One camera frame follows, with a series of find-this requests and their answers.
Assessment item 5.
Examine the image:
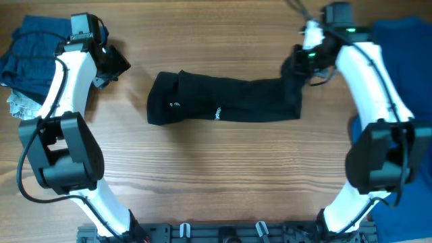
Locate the black t-shirt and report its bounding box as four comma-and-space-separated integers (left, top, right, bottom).
146, 58, 308, 126

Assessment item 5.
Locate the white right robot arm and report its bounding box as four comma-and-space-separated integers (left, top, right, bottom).
293, 1, 431, 242

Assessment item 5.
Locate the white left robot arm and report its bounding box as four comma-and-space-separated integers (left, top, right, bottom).
16, 13, 142, 242

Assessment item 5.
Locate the folded black garment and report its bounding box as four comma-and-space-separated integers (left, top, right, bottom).
99, 32, 109, 47

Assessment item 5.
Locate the folded navy blue garment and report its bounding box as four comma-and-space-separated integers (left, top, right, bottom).
0, 15, 109, 99

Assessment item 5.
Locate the blue t-shirt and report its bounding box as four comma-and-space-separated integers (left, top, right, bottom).
349, 16, 432, 243

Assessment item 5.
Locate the folded light grey garment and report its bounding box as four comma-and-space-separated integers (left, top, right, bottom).
7, 89, 42, 120

